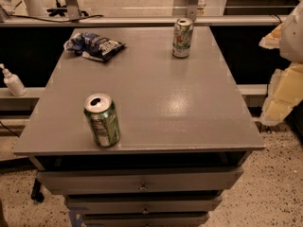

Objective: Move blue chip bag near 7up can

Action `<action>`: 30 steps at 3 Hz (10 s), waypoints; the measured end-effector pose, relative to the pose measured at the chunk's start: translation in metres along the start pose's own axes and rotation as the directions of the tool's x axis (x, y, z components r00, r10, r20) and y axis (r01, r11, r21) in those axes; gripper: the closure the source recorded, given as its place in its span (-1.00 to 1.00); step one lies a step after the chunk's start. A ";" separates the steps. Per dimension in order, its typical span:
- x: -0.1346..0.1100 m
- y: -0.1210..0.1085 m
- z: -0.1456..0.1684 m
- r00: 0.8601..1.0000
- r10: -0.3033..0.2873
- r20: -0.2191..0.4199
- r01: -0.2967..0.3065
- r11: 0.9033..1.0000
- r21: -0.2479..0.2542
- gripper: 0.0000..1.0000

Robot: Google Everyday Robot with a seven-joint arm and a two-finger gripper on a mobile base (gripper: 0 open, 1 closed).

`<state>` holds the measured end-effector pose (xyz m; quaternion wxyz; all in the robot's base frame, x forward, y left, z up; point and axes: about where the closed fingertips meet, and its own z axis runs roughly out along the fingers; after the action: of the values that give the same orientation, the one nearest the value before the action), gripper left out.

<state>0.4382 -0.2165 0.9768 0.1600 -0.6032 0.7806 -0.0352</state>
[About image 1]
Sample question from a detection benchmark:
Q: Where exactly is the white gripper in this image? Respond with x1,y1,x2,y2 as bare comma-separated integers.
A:
258,1,303,126

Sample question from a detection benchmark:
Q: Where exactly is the grey metal post right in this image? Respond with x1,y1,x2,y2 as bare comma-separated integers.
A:
186,0,198,21

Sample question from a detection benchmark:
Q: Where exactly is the top grey drawer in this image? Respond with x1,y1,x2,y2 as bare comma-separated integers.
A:
37,166,243,195

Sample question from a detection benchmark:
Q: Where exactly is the white 7up can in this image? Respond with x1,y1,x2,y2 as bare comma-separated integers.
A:
172,18,193,58

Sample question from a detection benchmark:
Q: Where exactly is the green soda can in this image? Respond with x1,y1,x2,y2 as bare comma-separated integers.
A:
84,93,120,148

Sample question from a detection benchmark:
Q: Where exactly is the bottom grey drawer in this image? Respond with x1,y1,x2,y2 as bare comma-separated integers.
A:
83,212,209,227

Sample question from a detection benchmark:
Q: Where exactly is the grey metal rail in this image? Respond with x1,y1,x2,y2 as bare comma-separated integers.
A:
0,15,287,27

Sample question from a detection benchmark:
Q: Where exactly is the grey metal post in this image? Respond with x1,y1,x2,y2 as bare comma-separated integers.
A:
186,0,198,21
65,0,81,20

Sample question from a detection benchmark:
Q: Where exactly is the black caster wheel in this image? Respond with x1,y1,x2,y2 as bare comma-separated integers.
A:
31,180,45,202

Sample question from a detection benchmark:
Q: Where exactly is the grey drawer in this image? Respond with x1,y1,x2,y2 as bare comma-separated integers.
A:
37,166,243,195
83,212,209,227
66,194,222,214

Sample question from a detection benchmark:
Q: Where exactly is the white pump bottle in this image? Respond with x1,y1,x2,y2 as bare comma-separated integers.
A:
0,63,27,96

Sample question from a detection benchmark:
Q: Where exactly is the blue chip bag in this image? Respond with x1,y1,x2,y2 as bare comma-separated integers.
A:
63,32,125,62

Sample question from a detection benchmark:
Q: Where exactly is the middle grey drawer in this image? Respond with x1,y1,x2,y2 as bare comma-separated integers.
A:
66,194,222,214

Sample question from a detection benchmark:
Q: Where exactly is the grey metal post left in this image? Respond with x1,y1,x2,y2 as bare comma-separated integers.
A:
65,0,81,20

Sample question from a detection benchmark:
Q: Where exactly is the black cable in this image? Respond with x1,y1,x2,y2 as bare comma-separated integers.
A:
10,13,105,24

